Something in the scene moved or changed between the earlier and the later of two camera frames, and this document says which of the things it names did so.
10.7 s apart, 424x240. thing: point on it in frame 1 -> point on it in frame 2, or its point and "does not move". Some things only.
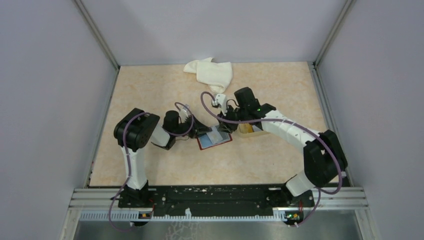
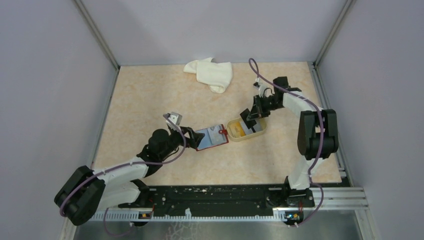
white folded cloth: (217, 76) does not move
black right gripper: (228, 127) -> (254, 113)
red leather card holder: (214, 137) does not move
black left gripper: (198, 129) -> (195, 139)
